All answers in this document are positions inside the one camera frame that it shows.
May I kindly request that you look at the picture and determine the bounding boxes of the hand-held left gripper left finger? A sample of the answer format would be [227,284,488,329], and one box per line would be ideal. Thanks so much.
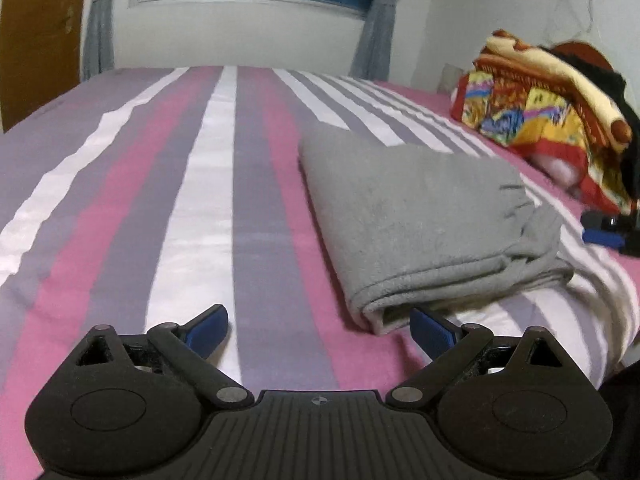
[72,304,256,410]

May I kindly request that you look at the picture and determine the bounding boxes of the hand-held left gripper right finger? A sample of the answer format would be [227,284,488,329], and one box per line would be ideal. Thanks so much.
[386,307,570,410]

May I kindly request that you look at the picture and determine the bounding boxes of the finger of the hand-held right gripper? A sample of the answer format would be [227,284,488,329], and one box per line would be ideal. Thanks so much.
[582,229,623,247]
[581,211,621,230]

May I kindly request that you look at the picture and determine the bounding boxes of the grey pants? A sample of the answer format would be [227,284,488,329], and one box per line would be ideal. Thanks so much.
[298,125,575,337]

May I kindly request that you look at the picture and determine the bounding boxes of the white plastic bag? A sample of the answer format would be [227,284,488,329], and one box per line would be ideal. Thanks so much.
[531,152,587,192]

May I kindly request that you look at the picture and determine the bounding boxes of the black garment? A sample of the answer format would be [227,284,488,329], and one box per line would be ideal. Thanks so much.
[550,52,640,202]

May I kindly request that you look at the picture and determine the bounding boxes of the colourful patterned quilt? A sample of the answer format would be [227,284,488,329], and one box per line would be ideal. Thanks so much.
[449,54,639,217]

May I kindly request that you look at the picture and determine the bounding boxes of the cream printed blanket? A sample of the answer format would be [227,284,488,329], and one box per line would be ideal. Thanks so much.
[474,30,634,150]

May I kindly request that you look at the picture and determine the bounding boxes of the bed with striped sheet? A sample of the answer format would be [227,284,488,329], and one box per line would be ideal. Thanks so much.
[0,64,640,480]

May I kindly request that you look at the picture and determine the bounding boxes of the red-brown wooden headboard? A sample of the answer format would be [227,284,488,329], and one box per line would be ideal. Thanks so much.
[552,41,614,72]

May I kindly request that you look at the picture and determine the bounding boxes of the grey curtain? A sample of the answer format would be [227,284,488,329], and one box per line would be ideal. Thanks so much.
[349,0,402,81]
[80,0,119,82]

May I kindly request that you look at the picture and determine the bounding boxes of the brown wooden door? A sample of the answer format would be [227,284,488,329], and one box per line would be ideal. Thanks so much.
[0,0,94,134]

